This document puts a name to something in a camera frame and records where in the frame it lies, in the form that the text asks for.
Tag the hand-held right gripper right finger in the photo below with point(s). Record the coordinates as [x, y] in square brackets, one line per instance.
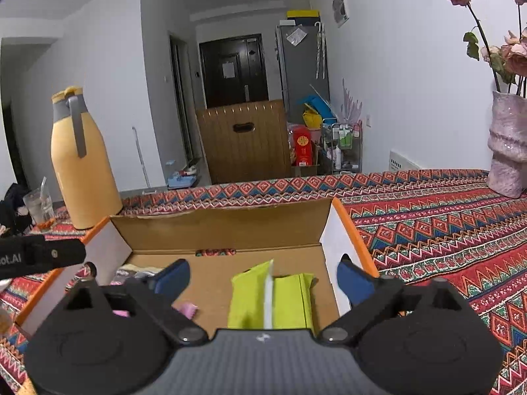
[354, 283]

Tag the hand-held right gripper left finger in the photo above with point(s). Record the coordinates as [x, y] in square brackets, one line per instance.
[173, 278]

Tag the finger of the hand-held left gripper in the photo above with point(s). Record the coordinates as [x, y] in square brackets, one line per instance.
[57, 253]

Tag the green snack packet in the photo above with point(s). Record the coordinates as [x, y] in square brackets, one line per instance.
[247, 296]

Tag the orange cardboard box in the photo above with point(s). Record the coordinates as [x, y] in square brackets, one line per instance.
[247, 230]

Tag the small pink snack packet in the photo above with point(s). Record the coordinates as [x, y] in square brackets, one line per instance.
[187, 310]

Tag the pale snack packet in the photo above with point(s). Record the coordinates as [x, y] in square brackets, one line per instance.
[138, 270]

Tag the glass cup with straw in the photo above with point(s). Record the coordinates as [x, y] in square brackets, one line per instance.
[39, 210]

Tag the black clothes pile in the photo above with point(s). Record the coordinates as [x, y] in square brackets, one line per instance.
[12, 210]

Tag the yellow thermos jug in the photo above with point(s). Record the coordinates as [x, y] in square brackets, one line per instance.
[84, 181]

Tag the white mop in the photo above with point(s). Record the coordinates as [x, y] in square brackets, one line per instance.
[142, 160]

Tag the wooden chair back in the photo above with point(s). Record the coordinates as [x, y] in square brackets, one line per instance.
[243, 152]

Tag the red gift box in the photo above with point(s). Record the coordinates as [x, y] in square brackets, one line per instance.
[302, 146]

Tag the yellow bag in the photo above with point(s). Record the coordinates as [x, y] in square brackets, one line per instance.
[313, 118]

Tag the blue plastic dustpan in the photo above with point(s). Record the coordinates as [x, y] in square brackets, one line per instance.
[317, 105]

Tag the pink textured vase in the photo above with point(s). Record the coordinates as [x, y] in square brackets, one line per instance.
[508, 148]

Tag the grey refrigerator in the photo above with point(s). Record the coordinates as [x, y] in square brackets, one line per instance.
[302, 74]

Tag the dark entrance door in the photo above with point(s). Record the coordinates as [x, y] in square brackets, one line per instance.
[232, 70]

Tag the white folded umbrella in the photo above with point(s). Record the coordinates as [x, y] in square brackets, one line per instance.
[320, 49]

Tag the paper on refrigerator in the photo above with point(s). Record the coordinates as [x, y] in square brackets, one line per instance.
[296, 36]

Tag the yellow box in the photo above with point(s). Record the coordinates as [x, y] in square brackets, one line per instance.
[303, 14]

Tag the bunch of dried roses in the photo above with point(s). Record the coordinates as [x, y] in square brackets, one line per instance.
[514, 55]

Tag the white wall heater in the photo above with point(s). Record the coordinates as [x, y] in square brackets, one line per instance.
[403, 161]

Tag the white wall socket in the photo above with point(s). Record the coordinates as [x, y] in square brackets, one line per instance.
[368, 121]

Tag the pink feathery wall decoration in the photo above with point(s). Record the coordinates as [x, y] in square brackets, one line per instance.
[350, 105]

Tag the white wall panel box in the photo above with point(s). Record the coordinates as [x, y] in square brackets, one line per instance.
[341, 6]

